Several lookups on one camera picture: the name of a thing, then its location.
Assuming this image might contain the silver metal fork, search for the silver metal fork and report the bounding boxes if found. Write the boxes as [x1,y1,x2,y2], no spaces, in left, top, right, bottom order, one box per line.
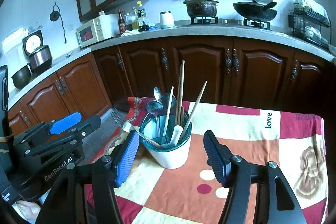
[111,108,163,148]

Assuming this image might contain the light wooden chopstick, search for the light wooden chopstick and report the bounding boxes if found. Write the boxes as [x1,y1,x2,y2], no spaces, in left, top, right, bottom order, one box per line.
[163,86,174,137]

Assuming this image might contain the brown lower kitchen cabinets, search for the brown lower kitchen cabinets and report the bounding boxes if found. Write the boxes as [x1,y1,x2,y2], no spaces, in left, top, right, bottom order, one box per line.
[9,35,335,134]

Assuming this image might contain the checkered red cream tablecloth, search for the checkered red cream tablecloth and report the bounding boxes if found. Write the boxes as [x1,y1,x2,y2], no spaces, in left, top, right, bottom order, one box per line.
[85,96,330,224]

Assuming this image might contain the grey stone countertop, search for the grey stone countertop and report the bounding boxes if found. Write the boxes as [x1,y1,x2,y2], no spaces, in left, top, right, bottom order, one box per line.
[8,24,335,109]

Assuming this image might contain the dark metal bowl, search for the dark metal bowl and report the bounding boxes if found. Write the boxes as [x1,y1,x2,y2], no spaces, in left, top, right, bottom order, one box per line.
[11,65,31,89]

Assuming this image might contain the leaning brown chopstick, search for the leaning brown chopstick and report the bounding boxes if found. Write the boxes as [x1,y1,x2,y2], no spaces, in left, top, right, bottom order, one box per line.
[179,80,207,141]

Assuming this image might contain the white utensil holder cup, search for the white utensil holder cup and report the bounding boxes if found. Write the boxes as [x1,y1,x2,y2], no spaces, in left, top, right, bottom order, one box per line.
[139,113,192,169]

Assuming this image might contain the silver rice cooker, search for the silver rice cooker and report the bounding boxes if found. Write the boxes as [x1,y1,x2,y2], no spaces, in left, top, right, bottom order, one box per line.
[22,30,52,76]

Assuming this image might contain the grey metal spoon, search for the grey metal spoon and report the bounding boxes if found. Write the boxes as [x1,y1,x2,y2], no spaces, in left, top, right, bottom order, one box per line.
[146,100,163,134]

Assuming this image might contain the tall brown chopstick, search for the tall brown chopstick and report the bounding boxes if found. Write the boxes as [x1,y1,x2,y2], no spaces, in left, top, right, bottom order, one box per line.
[175,60,185,125]

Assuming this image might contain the white microwave oven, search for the white microwave oven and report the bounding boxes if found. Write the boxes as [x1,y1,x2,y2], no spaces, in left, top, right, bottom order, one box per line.
[76,14,120,48]

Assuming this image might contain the dark sauce bottle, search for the dark sauce bottle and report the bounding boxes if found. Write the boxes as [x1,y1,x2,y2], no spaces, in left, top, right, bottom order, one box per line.
[118,10,126,34]

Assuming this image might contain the yellow cap oil bottle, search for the yellow cap oil bottle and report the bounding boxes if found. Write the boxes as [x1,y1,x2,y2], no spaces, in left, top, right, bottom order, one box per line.
[132,0,149,32]

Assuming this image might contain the gas stove burner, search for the gas stove burner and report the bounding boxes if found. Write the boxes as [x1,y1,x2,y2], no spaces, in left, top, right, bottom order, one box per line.
[190,16,270,30]

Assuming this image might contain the black wok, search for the black wok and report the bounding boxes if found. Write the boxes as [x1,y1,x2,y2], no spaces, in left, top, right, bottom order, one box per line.
[233,1,277,22]

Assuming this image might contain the dark cooking pot with lid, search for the dark cooking pot with lid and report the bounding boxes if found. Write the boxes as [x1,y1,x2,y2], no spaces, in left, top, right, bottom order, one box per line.
[183,0,219,17]

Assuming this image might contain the black dish drying rack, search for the black dish drying rack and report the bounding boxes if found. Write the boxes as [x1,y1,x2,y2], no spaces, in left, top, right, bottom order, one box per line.
[288,0,332,50]

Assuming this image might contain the white handled utensil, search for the white handled utensil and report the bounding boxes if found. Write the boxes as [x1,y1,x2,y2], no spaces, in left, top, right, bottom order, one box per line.
[170,125,183,146]

